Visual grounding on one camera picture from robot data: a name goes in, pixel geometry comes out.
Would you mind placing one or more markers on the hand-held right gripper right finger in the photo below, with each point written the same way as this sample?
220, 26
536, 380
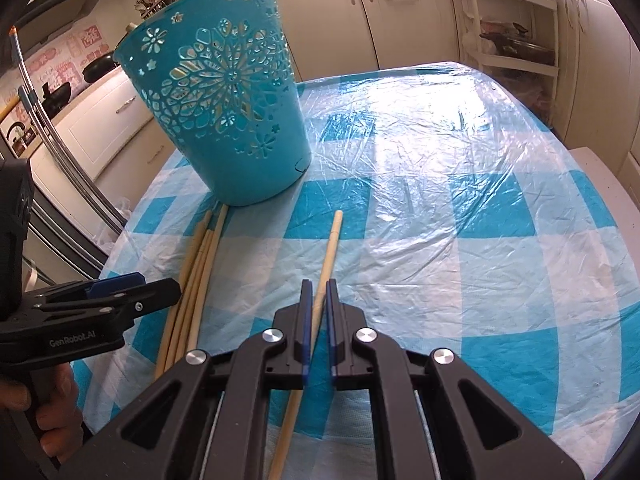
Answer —
331, 325

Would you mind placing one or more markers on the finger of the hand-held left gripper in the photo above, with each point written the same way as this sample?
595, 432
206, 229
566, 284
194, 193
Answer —
115, 282
150, 294

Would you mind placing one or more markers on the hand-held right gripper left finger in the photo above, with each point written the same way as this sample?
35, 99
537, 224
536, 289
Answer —
306, 325

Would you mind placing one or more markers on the bundle of wooden chopsticks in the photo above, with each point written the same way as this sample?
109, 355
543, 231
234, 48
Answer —
200, 270

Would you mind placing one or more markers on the single wooden chopstick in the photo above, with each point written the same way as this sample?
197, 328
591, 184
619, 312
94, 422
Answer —
327, 260

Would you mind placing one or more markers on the blue perforated plastic basket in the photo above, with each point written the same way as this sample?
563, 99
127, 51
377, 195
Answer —
215, 110

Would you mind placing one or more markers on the person's left hand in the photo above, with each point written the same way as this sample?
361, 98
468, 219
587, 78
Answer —
62, 420

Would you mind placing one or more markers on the cream stove-side cabinet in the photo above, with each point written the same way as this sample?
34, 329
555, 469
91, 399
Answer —
100, 125

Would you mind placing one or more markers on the blue white checkered tablecloth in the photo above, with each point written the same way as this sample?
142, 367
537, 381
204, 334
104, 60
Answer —
450, 210

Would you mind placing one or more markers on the dark metal kettle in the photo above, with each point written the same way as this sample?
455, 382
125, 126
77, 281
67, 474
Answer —
20, 140

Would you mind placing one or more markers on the small black pan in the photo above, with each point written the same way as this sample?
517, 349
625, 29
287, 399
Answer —
56, 97

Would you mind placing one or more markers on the black stove wok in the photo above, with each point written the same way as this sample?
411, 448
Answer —
102, 67

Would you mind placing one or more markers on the grey range hood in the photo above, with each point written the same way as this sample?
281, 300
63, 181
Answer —
55, 10

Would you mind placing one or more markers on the cream base cabinet row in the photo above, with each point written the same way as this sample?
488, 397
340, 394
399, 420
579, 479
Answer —
325, 20

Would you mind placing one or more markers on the dark wok with lid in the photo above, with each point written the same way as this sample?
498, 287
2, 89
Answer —
520, 47

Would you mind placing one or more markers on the cream drawer cabinet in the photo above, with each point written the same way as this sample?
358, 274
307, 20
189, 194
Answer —
590, 60

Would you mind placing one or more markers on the white tiered trolley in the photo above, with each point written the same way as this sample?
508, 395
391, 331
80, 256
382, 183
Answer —
547, 10

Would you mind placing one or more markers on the red white wall sticker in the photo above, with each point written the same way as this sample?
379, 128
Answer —
60, 60

